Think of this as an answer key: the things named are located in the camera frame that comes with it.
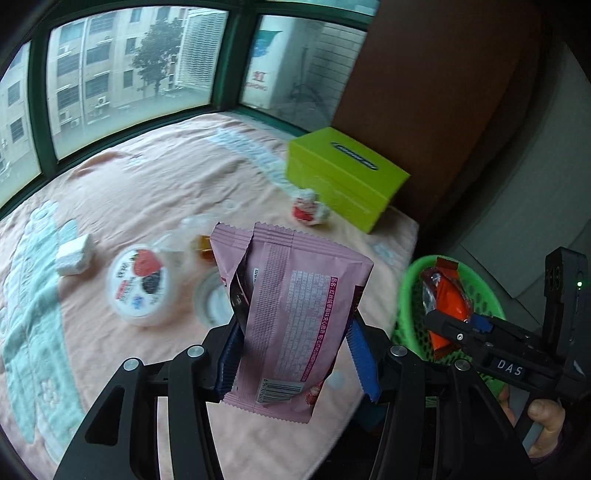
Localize clear plastic cup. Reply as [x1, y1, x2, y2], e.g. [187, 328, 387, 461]
[193, 268, 236, 330]

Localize brown wooden cabinet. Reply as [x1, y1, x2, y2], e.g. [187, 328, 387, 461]
[332, 0, 548, 222]

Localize pink snack packet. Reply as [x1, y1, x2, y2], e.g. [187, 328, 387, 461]
[210, 222, 374, 424]

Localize green plastic basket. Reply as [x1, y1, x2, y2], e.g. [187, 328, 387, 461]
[394, 255, 509, 402]

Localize person's right hand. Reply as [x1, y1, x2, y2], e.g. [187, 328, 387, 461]
[499, 384, 568, 459]

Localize tree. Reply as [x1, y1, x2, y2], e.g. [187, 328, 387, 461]
[131, 21, 180, 97]

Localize green window frame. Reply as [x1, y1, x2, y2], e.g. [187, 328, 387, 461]
[0, 0, 375, 217]

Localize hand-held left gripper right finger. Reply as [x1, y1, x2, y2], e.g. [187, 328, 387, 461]
[344, 316, 539, 480]

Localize white foam block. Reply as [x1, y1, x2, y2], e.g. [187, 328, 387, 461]
[55, 233, 95, 277]

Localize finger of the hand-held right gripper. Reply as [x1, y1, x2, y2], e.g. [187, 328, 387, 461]
[468, 315, 498, 337]
[424, 310, 478, 347]

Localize clear plastic wrapper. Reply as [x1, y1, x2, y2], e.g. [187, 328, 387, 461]
[159, 215, 222, 254]

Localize amber jelly cup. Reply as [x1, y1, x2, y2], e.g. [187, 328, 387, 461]
[191, 234, 218, 264]

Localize yellow-green tissue box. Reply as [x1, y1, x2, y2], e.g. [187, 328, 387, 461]
[285, 127, 411, 234]

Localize red white wrapper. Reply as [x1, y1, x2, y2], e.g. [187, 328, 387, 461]
[292, 188, 332, 226]

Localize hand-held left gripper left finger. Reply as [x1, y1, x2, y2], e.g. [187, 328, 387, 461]
[53, 318, 245, 480]

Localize orange snack packet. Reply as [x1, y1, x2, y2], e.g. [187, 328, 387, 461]
[419, 257, 474, 361]

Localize round yoghurt cup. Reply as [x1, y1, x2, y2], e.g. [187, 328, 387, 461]
[105, 243, 178, 327]

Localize apartment building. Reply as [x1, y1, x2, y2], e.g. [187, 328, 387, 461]
[0, 9, 185, 195]

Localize white louvred panel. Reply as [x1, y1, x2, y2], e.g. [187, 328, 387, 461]
[175, 7, 229, 90]

